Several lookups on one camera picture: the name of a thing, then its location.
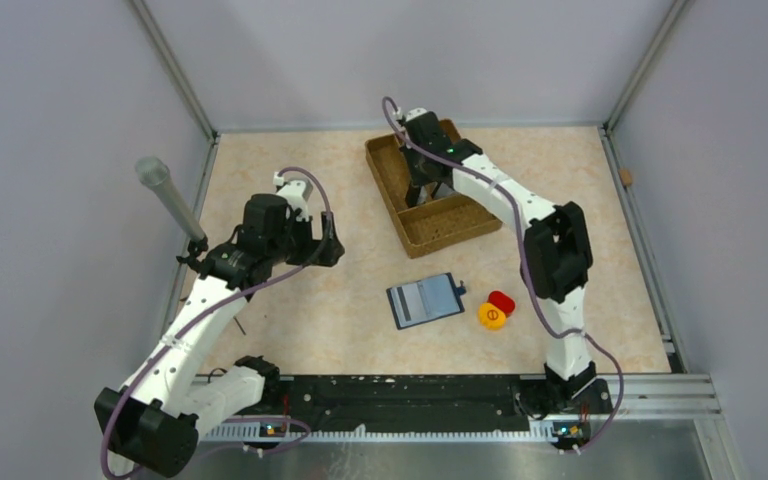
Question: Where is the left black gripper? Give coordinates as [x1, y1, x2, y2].
[267, 209, 343, 267]

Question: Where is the woven brown divided tray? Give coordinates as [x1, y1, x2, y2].
[364, 134, 502, 259]

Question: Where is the navy blue card holder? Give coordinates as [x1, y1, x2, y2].
[386, 272, 467, 330]

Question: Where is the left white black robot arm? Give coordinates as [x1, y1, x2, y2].
[94, 185, 345, 479]

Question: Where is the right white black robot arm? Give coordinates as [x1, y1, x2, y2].
[395, 108, 596, 412]

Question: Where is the red toy block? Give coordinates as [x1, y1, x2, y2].
[487, 290, 516, 317]

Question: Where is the yellow round toy block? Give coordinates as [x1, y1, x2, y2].
[477, 302, 507, 331]

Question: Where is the grey microphone on tripod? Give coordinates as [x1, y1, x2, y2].
[135, 156, 208, 272]

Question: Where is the small brown block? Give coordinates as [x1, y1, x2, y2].
[618, 168, 633, 188]

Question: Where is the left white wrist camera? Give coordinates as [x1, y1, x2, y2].
[273, 172, 314, 222]

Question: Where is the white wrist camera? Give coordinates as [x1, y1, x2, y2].
[396, 107, 428, 129]
[273, 172, 314, 222]

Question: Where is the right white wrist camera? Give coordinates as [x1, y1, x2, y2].
[396, 107, 428, 129]

